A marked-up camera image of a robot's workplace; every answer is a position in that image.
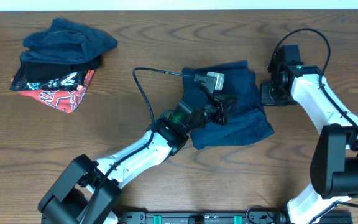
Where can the red printed garment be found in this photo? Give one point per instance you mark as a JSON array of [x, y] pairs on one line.
[[66, 101]]

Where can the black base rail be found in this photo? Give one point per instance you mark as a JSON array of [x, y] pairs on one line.
[[197, 218]]

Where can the black white printed garment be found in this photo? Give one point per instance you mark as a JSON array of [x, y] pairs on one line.
[[68, 82]]

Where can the navy blue shorts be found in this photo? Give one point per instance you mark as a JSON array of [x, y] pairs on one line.
[[247, 122]]

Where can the folded navy blue garment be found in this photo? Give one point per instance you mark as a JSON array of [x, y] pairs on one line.
[[65, 43]]

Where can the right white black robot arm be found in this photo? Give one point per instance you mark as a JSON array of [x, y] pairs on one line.
[[334, 166]]

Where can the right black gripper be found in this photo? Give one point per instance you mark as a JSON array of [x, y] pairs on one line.
[[266, 100]]

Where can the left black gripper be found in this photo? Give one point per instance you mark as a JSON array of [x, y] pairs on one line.
[[218, 109]]

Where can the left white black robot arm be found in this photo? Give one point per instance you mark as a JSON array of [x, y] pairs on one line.
[[87, 191]]

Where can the folded black garment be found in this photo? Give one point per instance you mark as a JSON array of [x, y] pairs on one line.
[[42, 72]]

